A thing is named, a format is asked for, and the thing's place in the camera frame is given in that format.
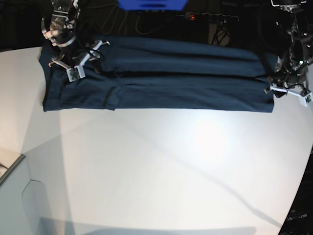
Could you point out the black power strip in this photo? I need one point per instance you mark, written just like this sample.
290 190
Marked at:
211 18

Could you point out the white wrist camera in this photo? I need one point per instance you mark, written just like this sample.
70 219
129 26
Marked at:
306 99
75 73

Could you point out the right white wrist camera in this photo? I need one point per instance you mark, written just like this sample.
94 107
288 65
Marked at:
75 73

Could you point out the dark blue t-shirt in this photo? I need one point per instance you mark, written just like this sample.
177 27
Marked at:
148 73

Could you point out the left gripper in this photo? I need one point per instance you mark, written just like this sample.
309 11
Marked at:
294 84

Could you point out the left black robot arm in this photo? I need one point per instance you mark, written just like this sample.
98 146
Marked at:
298 52

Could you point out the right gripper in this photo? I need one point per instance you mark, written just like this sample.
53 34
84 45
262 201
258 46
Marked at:
74 56

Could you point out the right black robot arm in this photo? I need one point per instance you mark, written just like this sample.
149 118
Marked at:
71 37

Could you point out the blue box overhead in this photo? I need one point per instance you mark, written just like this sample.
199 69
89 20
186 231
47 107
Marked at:
136 5

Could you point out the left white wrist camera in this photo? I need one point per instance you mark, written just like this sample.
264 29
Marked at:
306 99

